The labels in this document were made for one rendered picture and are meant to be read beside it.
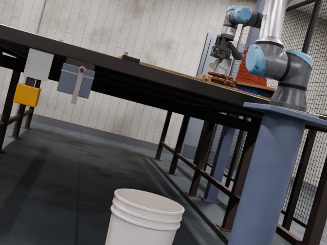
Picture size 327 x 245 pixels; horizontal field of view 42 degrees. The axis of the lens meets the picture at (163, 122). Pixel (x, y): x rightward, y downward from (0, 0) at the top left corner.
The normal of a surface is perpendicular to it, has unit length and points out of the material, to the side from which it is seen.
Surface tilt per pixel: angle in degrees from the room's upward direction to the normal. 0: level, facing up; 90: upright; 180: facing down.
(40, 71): 90
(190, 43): 90
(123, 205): 93
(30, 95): 90
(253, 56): 101
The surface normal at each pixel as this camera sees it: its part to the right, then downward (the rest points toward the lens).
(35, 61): 0.18, 0.08
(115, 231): -0.75, -0.12
